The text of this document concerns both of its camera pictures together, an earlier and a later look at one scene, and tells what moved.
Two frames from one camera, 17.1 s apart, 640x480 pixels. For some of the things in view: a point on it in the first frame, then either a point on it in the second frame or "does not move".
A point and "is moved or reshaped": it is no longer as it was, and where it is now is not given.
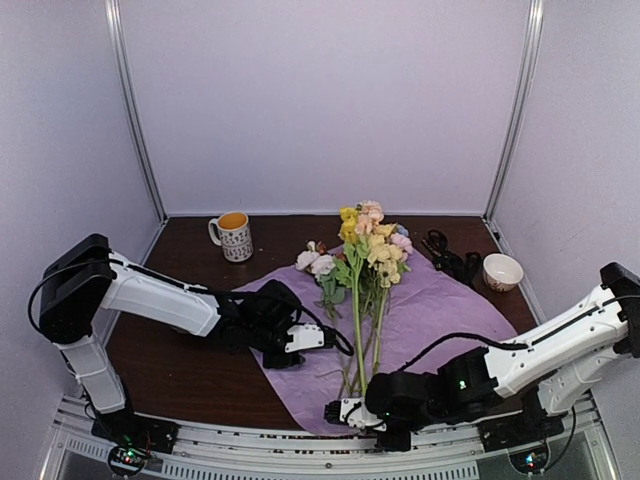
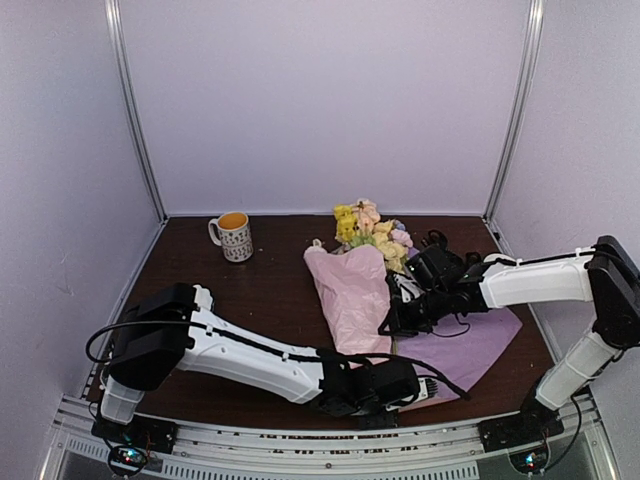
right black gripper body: [399, 444] -> [419, 319]
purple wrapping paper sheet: [386, 331] is moved or reshaped
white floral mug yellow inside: [231, 230] does not move
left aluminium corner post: [115, 21] does not move
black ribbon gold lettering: [466, 268] does not move
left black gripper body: [263, 338] -> [372, 424]
